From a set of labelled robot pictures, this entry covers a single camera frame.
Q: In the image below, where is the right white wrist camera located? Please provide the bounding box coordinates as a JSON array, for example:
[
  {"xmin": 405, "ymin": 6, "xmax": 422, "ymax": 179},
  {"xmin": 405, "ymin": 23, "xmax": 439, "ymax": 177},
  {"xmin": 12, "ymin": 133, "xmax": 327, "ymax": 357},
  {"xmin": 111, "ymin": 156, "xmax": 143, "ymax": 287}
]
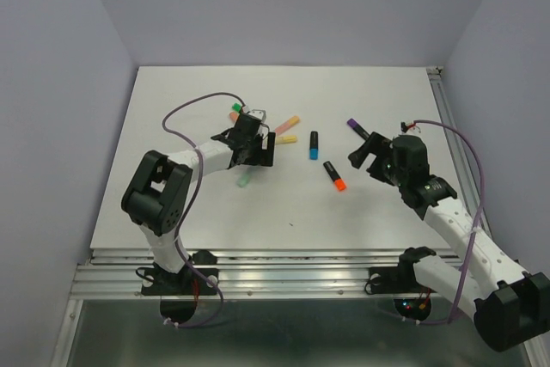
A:
[{"xmin": 400, "ymin": 121, "xmax": 420, "ymax": 134}]

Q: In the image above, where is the purple cap black highlighter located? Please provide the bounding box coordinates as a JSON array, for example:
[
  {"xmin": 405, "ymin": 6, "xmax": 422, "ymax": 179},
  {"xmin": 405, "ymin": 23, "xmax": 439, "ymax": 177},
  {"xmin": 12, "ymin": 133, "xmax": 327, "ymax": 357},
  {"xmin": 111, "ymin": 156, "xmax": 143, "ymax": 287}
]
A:
[{"xmin": 346, "ymin": 118, "xmax": 370, "ymax": 140}]

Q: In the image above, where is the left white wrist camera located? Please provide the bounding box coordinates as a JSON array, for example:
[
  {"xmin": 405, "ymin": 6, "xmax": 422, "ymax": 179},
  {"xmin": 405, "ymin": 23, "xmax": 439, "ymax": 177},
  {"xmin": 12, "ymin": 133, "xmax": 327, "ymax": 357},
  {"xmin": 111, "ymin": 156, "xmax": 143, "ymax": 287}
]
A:
[{"xmin": 241, "ymin": 106, "xmax": 267, "ymax": 124}]

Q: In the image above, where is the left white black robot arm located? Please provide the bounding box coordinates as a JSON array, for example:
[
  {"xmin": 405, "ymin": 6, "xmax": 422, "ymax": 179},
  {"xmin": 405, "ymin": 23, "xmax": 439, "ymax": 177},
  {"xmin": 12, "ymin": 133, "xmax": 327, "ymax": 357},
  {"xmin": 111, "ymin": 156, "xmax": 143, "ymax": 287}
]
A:
[{"xmin": 121, "ymin": 109, "xmax": 276, "ymax": 293}]

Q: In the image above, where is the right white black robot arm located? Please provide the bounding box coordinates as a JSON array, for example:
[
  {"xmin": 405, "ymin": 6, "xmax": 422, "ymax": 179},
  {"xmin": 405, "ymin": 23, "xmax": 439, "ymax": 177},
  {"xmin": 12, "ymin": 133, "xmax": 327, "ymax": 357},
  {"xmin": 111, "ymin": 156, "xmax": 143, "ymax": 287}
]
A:
[{"xmin": 348, "ymin": 132, "xmax": 549, "ymax": 352}]

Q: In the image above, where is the yellow clear highlighter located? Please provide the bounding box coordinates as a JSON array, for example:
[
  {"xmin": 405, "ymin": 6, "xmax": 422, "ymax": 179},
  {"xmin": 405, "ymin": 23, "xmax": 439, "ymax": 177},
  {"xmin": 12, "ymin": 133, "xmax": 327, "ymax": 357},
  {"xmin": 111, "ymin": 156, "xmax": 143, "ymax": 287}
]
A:
[{"xmin": 276, "ymin": 135, "xmax": 297, "ymax": 144}]

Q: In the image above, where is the purple cable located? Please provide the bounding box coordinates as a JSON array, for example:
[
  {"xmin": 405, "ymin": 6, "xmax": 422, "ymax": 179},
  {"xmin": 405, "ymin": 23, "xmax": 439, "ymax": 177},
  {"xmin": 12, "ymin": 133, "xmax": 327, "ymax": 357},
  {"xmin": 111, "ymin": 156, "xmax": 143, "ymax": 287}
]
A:
[
  {"xmin": 403, "ymin": 119, "xmax": 491, "ymax": 327},
  {"xmin": 162, "ymin": 91, "xmax": 248, "ymax": 328}
]

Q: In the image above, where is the orange cap clear highlighter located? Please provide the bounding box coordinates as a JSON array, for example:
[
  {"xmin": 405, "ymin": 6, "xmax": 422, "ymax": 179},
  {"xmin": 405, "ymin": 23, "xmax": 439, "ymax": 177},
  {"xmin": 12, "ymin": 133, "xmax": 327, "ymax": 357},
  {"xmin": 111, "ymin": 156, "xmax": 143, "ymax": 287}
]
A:
[{"xmin": 229, "ymin": 112, "xmax": 239, "ymax": 123}]

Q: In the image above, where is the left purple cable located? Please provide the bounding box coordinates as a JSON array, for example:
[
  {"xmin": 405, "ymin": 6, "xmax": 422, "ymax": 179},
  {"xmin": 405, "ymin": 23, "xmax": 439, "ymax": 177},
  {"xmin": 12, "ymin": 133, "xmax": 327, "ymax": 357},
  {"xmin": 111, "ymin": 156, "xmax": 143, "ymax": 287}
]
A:
[{"xmin": 162, "ymin": 91, "xmax": 248, "ymax": 328}]

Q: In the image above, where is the aluminium right side rail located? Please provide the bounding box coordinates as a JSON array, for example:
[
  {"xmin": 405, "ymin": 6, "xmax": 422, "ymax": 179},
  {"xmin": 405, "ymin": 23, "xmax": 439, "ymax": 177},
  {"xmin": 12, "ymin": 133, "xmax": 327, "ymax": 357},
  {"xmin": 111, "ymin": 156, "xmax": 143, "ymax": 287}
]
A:
[{"xmin": 426, "ymin": 66, "xmax": 480, "ymax": 215}]

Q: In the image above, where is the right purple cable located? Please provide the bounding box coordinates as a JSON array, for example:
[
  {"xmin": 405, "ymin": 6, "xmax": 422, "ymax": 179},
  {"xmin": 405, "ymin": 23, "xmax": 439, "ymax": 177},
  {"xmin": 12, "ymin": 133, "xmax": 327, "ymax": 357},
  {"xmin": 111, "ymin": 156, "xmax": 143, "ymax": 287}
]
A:
[{"xmin": 403, "ymin": 119, "xmax": 491, "ymax": 327}]

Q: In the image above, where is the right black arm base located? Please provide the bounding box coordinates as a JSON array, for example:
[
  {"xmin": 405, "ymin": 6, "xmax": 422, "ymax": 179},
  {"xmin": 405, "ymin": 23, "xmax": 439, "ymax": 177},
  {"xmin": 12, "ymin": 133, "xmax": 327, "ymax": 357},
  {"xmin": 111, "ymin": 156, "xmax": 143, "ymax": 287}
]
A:
[{"xmin": 364, "ymin": 247, "xmax": 437, "ymax": 321}]

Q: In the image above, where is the orange black highlighter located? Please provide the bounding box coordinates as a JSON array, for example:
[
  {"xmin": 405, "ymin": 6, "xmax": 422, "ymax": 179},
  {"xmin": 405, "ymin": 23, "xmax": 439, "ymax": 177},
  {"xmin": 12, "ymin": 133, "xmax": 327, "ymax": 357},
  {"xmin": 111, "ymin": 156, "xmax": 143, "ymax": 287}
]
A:
[{"xmin": 323, "ymin": 161, "xmax": 347, "ymax": 192}]

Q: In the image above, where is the peach clear highlighter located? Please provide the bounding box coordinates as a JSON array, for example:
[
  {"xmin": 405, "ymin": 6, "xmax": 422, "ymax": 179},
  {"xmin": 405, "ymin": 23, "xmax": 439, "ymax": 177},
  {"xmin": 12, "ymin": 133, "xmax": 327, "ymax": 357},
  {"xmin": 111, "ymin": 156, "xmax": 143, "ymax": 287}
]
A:
[{"xmin": 274, "ymin": 115, "xmax": 300, "ymax": 136}]

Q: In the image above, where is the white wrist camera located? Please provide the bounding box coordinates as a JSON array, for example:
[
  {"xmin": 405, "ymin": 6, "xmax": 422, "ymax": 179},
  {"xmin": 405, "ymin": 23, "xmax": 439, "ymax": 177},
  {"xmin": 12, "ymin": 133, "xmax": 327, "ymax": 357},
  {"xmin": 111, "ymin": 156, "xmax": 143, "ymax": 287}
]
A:
[
  {"xmin": 400, "ymin": 121, "xmax": 420, "ymax": 134},
  {"xmin": 241, "ymin": 106, "xmax": 267, "ymax": 124}
]

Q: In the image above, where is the aluminium front rail frame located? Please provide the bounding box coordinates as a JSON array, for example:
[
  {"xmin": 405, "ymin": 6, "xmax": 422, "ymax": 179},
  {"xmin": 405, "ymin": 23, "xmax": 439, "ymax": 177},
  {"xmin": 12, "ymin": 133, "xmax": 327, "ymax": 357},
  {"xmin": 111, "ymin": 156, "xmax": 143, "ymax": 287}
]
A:
[{"xmin": 70, "ymin": 248, "xmax": 402, "ymax": 301}]

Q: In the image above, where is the mint green clear highlighter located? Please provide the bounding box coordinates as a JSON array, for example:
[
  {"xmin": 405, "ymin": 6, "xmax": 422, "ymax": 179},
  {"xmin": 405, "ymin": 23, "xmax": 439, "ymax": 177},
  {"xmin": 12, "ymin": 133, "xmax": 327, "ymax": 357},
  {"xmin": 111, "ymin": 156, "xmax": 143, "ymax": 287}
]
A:
[{"xmin": 236, "ymin": 168, "xmax": 253, "ymax": 188}]

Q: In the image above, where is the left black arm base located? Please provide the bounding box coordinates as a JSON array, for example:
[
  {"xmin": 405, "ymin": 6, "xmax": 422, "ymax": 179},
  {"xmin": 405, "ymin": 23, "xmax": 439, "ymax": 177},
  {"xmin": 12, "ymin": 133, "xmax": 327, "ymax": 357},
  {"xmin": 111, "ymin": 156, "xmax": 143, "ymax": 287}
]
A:
[{"xmin": 135, "ymin": 250, "xmax": 219, "ymax": 297}]

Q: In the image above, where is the blue cap black highlighter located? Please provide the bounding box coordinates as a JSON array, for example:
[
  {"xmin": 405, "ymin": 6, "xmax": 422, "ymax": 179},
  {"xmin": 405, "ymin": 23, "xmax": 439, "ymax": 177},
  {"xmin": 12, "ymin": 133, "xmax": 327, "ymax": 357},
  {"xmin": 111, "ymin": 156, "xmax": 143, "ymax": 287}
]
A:
[{"xmin": 309, "ymin": 131, "xmax": 319, "ymax": 160}]

